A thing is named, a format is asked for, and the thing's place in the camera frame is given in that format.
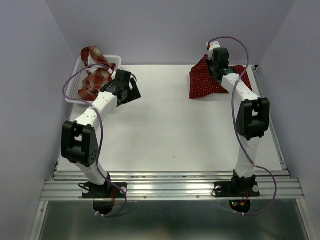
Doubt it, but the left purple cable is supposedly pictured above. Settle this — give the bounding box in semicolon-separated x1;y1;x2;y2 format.
61;63;128;218

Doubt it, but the red plaid skirt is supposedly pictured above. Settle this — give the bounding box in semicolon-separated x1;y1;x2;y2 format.
78;46;116;102

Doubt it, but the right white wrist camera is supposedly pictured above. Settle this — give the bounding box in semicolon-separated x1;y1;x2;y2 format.
207;40;221;51

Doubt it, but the red polka dot skirt pile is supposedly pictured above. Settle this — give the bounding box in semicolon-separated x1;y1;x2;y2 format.
189;54;229;100

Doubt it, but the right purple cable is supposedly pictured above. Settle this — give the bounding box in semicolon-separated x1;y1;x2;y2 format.
207;36;279;217

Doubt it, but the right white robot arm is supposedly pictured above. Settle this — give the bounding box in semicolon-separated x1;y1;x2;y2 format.
206;42;270;198

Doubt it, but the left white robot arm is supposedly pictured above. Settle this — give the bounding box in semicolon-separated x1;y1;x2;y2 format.
61;69;141;199

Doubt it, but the aluminium rail frame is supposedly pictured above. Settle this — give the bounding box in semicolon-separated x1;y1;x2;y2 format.
31;65;315;240

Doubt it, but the white plastic basket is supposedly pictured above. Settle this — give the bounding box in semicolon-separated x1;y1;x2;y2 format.
65;54;122;99

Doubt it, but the purple cable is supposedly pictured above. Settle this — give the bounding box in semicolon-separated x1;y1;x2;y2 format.
61;63;128;218
207;36;279;217

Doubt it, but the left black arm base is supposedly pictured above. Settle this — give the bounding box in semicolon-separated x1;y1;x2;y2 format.
78;182;125;199

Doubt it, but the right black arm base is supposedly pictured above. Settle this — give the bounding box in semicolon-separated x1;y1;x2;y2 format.
211;181;261;198

